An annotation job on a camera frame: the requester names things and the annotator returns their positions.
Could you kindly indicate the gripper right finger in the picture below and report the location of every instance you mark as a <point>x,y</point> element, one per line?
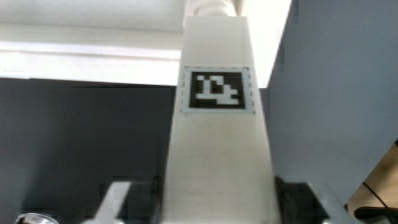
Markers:
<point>308,204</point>

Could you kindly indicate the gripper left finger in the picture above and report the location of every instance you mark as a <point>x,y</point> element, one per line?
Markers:
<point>128,205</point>

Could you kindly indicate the white leg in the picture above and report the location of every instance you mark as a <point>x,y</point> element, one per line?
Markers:
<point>219,185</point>

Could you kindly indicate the white desk top tray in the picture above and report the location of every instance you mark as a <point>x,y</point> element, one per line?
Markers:
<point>109,40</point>

